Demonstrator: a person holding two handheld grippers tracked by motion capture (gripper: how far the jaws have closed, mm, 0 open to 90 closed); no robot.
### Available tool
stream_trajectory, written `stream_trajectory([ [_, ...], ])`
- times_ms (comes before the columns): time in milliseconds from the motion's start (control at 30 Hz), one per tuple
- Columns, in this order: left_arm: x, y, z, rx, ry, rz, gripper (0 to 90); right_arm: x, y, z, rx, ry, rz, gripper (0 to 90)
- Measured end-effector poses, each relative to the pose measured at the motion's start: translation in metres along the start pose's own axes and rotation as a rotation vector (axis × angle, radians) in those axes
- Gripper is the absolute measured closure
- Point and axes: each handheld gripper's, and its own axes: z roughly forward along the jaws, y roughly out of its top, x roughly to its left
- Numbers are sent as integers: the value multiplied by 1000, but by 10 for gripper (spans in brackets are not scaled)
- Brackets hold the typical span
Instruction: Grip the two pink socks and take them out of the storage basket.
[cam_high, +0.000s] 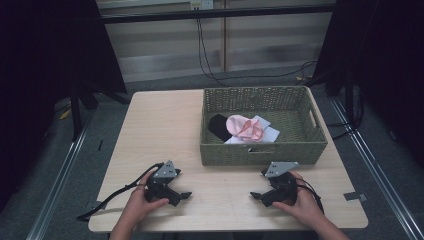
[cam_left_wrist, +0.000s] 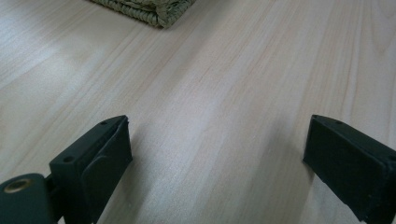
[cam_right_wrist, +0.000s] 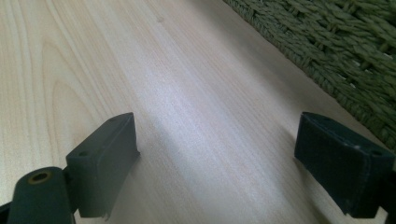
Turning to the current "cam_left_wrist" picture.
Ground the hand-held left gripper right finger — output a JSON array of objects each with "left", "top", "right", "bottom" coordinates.
[{"left": 303, "top": 114, "right": 396, "bottom": 224}]

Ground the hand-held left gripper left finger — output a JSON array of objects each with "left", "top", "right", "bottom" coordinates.
[{"left": 49, "top": 114, "right": 134, "bottom": 224}]

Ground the green woven basket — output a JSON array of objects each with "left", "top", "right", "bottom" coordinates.
[{"left": 89, "top": 0, "right": 198, "bottom": 30}]

